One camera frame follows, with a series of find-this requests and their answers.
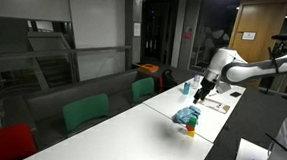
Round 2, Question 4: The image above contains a red chair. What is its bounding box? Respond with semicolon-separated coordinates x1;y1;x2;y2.
0;124;37;160

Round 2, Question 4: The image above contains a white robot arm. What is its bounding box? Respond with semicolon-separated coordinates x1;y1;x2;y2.
193;48;287;160

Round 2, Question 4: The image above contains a yellow cube block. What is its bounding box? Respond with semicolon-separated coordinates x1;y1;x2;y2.
187;131;195;137

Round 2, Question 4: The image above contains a camera on black stand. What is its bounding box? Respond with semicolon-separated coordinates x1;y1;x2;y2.
262;35;287;100

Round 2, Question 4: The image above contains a red cube block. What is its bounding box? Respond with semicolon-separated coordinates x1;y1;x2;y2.
186;124;195;131

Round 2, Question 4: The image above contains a far green chair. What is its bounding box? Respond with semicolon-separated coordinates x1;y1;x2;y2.
131;77;155;103

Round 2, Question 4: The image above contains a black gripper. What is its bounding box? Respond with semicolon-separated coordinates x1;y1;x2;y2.
193;79;215;104

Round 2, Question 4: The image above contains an orange box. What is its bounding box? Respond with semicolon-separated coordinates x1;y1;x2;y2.
139;64;159;73

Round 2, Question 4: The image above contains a clear plastic bottle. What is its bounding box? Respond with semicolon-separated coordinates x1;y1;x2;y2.
192;74;201;89

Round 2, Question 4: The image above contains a grey long sofa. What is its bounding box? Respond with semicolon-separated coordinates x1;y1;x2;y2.
0;61;158;159

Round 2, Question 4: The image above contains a near green chair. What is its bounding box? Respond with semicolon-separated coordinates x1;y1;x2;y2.
62;93;110;133

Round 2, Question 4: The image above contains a green chair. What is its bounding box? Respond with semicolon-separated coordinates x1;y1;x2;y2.
62;93;110;133
131;77;155;103

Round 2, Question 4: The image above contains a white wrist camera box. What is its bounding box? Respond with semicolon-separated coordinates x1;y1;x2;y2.
216;81;231;94

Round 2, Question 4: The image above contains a black red backpack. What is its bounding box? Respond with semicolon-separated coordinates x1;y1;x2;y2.
157;68;177;93

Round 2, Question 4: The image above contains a wooden door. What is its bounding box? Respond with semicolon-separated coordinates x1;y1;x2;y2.
229;0;287;63

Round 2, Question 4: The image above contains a green cube block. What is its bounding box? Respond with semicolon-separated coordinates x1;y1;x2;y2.
188;117;197;127

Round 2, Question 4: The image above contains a black phone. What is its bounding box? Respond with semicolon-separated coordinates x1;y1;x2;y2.
230;92;242;98

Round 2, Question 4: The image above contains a blue striped cloth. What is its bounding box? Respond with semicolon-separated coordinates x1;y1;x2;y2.
172;105;201;125

